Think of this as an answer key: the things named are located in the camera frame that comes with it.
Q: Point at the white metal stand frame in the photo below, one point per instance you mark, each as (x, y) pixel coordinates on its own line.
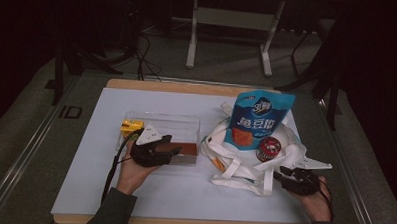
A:
(233, 18)

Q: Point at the red round candy tin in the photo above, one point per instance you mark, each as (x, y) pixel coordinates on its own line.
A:
(269, 149)

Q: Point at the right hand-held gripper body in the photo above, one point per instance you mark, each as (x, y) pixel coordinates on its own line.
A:
(300, 184)

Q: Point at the clear plastic tray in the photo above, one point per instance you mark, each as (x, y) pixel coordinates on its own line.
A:
(176, 128)

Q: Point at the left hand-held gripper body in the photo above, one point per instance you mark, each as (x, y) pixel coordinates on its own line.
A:
(146, 153)

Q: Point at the white tote bag coloured blotches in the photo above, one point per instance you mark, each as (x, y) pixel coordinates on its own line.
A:
(241, 173)

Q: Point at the yellow drink carton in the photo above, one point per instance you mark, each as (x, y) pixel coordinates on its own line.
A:
(132, 127)

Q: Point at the blue snack pouch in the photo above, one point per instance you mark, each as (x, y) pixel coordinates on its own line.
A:
(263, 117)

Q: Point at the black stand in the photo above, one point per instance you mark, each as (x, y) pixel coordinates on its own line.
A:
(58, 77)
(333, 103)

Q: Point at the person's left hand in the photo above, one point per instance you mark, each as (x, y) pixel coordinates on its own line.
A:
(132, 176)

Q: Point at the brown carton box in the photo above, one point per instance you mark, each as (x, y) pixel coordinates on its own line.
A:
(186, 149)

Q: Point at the metal floor rail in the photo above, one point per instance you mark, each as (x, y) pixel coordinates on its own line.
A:
(24, 159)
(351, 177)

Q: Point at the white table mat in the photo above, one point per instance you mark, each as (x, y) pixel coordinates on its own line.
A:
(84, 174)

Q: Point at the person's right hand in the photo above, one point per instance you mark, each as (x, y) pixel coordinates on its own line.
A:
(316, 206)

